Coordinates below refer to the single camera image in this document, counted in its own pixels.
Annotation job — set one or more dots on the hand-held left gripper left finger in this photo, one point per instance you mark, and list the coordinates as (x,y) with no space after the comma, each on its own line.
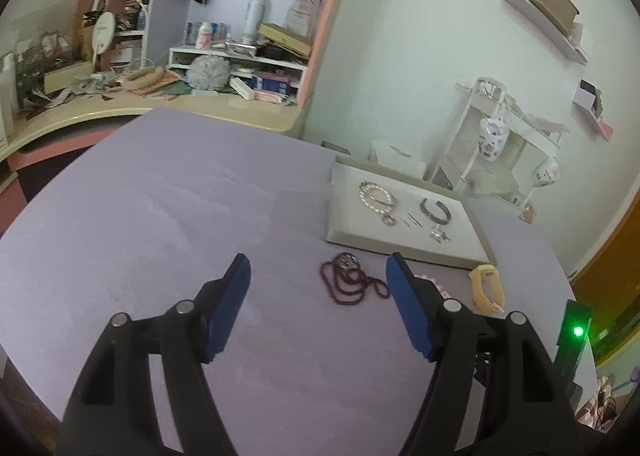
(230,311)

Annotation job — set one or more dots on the pink bag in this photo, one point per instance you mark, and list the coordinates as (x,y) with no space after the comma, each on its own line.
(526,213)

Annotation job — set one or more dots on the white spray bottle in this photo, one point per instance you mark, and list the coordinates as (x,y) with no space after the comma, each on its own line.
(252,15)

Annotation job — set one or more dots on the white hand mirror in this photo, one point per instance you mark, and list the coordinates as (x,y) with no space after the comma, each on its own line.
(104,33)

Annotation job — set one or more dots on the pink case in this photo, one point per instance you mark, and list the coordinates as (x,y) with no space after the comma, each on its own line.
(270,96)

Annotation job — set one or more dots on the orange wooden door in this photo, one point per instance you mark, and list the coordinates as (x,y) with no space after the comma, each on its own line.
(615,256)

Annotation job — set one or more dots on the white sticker cup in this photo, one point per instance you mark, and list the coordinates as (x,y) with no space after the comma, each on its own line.
(547,174)
(494,138)

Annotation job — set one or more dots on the silver cuff bangle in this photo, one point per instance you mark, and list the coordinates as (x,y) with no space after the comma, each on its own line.
(426,210)

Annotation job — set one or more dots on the purple tablecloth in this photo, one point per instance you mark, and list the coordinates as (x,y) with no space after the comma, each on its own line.
(150,216)

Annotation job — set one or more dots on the beige cardboard box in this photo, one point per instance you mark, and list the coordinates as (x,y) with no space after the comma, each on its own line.
(67,80)

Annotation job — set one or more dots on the white rolling cart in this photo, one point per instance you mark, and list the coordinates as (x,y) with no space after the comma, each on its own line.
(500,100)

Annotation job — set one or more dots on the small black box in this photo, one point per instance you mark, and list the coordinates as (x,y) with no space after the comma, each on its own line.
(589,87)

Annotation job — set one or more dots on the grey pompom ball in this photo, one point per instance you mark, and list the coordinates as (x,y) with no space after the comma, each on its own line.
(209,73)

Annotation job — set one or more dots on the long white wall shelf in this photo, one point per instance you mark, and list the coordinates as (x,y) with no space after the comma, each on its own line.
(520,3)

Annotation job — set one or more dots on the pink lotion bottle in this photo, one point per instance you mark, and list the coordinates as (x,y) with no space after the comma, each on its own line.
(204,35)

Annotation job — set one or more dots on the pink and white bookshelf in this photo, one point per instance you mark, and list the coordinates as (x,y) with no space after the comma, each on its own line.
(330,10)

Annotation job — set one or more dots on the white desk organizer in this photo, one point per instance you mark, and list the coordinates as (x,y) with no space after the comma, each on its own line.
(177,55)

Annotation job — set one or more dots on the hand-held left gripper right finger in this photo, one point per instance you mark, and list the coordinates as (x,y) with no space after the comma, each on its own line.
(407,306)

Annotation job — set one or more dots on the shallow grey cardboard tray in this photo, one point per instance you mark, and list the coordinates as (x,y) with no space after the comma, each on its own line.
(350,216)

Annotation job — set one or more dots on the beige desk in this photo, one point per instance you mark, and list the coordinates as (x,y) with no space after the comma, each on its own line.
(150,103)

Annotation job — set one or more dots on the small white wall shelf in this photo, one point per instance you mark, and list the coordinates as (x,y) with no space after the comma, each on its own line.
(595,118)

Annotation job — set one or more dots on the white paper bag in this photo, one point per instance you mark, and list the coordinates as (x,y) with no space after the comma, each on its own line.
(305,10)

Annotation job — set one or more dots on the blue box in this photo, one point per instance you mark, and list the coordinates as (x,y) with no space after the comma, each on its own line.
(270,82)

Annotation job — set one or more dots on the flat gold box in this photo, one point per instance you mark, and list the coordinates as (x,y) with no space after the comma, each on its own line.
(285,38)

